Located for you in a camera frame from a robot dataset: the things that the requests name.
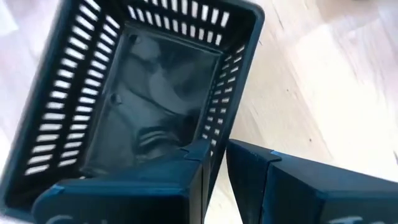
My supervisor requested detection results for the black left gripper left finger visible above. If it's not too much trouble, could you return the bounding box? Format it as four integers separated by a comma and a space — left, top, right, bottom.
32, 139, 212, 224

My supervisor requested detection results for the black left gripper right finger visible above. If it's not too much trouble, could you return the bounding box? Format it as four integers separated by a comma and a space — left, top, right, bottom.
226, 139, 398, 224

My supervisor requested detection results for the black slotted plastic basket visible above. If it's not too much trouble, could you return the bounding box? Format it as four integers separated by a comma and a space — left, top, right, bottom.
0, 0, 266, 223

